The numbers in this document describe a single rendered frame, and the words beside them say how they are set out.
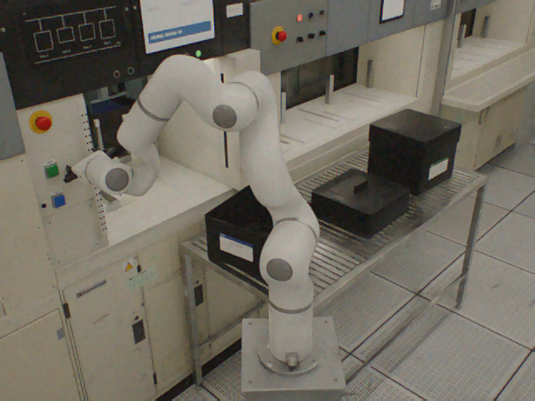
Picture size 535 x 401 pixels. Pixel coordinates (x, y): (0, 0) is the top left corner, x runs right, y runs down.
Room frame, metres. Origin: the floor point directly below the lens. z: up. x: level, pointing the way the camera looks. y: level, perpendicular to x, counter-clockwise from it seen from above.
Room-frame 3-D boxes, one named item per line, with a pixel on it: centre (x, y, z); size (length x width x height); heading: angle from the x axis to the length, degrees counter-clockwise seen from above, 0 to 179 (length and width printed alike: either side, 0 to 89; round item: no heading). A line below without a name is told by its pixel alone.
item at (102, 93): (2.30, 0.67, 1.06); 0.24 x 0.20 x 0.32; 136
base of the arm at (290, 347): (1.19, -0.07, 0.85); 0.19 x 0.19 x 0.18
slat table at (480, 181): (2.00, -0.35, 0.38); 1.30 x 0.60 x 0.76; 136
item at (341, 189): (1.96, -0.39, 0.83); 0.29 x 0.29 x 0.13; 46
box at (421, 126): (2.27, -0.66, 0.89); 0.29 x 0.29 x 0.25; 42
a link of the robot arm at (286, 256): (1.16, -0.06, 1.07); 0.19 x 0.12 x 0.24; 163
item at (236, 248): (1.70, 0.02, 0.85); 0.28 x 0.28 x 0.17; 55
